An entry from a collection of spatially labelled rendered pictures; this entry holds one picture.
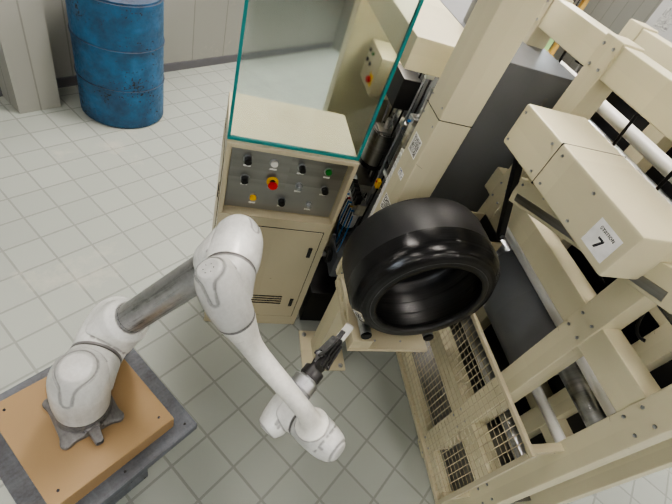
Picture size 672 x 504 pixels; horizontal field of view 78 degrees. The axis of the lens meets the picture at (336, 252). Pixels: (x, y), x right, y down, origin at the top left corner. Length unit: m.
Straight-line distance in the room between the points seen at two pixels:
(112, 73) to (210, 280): 2.92
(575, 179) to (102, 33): 3.14
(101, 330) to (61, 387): 0.19
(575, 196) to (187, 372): 2.00
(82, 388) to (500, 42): 1.53
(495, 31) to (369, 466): 2.05
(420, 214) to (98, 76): 2.92
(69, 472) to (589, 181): 1.67
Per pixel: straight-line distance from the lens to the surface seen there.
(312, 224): 2.00
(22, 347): 2.65
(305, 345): 2.63
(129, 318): 1.41
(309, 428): 1.29
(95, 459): 1.57
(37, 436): 1.62
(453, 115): 1.48
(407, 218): 1.40
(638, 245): 1.21
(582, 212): 1.31
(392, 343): 1.83
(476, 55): 1.41
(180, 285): 1.23
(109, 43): 3.64
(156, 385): 1.73
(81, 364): 1.40
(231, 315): 1.01
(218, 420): 2.37
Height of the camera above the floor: 2.22
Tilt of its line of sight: 44 degrees down
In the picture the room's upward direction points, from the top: 24 degrees clockwise
